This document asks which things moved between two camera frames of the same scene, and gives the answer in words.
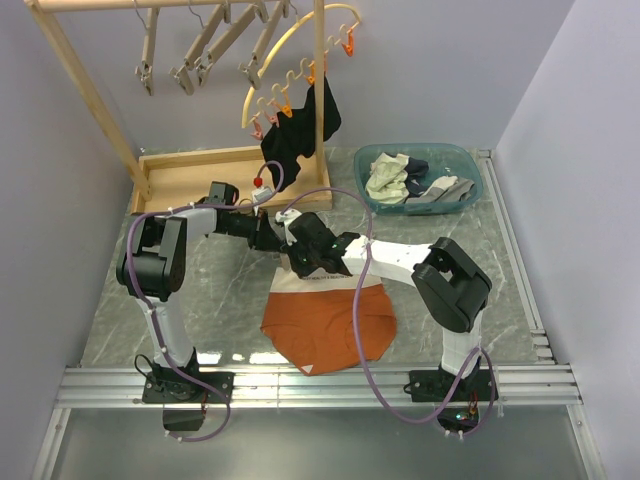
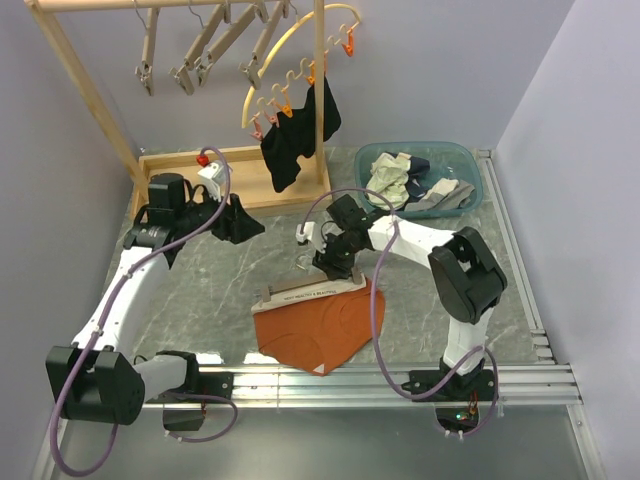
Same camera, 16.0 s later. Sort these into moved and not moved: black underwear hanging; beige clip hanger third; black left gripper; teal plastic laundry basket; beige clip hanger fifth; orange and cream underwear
Moved: orange and cream underwear; black left gripper
Not moved: beige clip hanger third; black underwear hanging; teal plastic laundry basket; beige clip hanger fifth
